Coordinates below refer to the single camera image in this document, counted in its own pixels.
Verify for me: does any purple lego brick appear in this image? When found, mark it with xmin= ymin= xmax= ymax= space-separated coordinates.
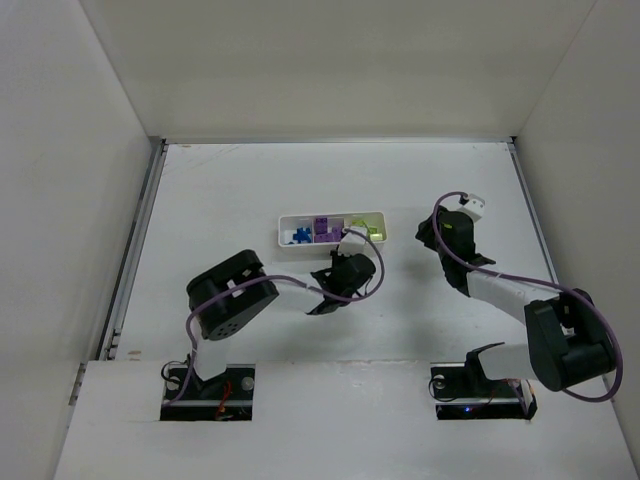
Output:
xmin=314 ymin=226 xmax=344 ymax=243

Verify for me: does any purple curved studded lego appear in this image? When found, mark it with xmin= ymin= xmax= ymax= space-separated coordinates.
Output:
xmin=313 ymin=217 xmax=329 ymax=236

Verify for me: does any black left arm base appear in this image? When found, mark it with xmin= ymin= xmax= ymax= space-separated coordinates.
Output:
xmin=159 ymin=363 xmax=256 ymax=422

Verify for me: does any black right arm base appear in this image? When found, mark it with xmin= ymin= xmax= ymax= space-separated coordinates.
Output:
xmin=428 ymin=343 xmax=538 ymax=421

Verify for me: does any large blue curved lego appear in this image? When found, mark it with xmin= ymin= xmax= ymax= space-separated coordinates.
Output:
xmin=284 ymin=227 xmax=313 ymax=245

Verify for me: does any white three-compartment container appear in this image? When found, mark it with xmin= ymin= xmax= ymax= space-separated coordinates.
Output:
xmin=277 ymin=211 xmax=388 ymax=260

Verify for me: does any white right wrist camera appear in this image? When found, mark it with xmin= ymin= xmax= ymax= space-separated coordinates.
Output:
xmin=458 ymin=194 xmax=485 ymax=223

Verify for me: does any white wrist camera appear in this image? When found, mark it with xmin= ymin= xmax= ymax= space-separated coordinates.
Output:
xmin=458 ymin=194 xmax=485 ymax=223
xmin=338 ymin=225 xmax=368 ymax=256

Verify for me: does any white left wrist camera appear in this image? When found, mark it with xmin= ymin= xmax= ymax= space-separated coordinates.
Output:
xmin=338 ymin=225 xmax=368 ymax=256

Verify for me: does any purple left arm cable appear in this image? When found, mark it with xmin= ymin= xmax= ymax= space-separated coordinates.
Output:
xmin=162 ymin=230 xmax=387 ymax=409

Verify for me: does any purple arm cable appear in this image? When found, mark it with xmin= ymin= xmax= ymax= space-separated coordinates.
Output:
xmin=162 ymin=230 xmax=387 ymax=409
xmin=432 ymin=191 xmax=625 ymax=402

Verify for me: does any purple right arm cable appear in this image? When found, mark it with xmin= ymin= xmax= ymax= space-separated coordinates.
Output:
xmin=432 ymin=191 xmax=625 ymax=402

